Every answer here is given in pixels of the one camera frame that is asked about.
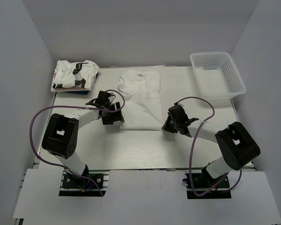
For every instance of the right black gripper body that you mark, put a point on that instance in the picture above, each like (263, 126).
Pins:
(176, 124)

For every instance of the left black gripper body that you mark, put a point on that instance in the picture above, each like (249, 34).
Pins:
(110, 107)

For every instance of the white cartoon print t-shirt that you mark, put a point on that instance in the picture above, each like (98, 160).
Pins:
(143, 100)

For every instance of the white black print t-shirt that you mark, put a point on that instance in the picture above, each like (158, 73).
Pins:
(64, 67)

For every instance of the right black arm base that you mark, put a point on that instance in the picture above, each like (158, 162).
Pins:
(202, 183)

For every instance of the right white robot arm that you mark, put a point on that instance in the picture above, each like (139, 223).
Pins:
(237, 146)

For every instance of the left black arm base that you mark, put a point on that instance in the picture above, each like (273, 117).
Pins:
(72, 186)

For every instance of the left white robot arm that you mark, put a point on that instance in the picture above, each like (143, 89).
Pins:
(61, 135)

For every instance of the white plastic mesh basket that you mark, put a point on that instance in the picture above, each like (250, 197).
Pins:
(217, 76)

